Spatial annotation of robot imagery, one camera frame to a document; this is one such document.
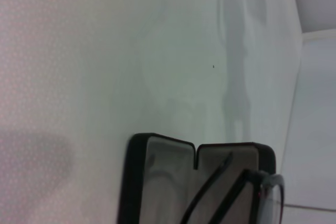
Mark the black glasses case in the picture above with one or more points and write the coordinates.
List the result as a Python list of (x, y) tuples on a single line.
[(162, 182)]

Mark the black thin-frame glasses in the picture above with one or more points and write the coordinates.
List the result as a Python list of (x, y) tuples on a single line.
[(275, 178)]

